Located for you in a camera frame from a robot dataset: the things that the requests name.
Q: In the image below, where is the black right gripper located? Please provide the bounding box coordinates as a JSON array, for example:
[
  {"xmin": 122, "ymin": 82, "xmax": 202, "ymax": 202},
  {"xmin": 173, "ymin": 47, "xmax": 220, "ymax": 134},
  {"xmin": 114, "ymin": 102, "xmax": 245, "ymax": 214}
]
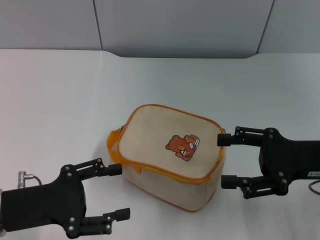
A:
[{"xmin": 216, "ymin": 125, "xmax": 320, "ymax": 200}]

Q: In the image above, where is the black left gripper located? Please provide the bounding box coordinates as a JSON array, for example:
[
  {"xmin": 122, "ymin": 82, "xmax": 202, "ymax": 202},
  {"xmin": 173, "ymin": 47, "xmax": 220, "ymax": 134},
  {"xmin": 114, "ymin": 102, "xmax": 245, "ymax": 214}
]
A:
[{"xmin": 0, "ymin": 157, "xmax": 132, "ymax": 239}]

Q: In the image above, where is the beige orange-trimmed bear food bag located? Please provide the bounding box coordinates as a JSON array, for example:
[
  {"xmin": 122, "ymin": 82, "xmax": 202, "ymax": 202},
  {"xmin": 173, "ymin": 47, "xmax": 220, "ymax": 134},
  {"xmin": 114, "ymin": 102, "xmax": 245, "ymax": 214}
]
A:
[{"xmin": 106, "ymin": 102, "xmax": 227, "ymax": 214}]

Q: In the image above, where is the left gripper silver cable connector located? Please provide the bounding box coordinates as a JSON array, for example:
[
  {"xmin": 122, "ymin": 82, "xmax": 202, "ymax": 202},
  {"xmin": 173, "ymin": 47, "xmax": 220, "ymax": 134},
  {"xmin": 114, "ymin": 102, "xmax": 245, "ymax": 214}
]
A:
[{"xmin": 16, "ymin": 170, "xmax": 45, "ymax": 188}]

